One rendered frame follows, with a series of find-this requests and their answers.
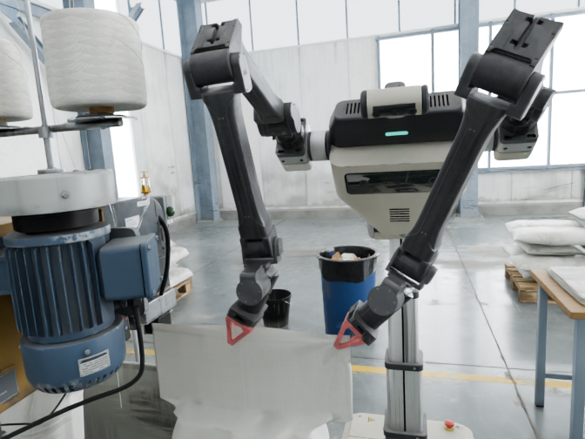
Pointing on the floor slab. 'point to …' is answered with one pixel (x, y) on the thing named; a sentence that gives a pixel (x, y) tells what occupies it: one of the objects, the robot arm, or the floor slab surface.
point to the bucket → (277, 308)
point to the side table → (548, 287)
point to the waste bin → (345, 282)
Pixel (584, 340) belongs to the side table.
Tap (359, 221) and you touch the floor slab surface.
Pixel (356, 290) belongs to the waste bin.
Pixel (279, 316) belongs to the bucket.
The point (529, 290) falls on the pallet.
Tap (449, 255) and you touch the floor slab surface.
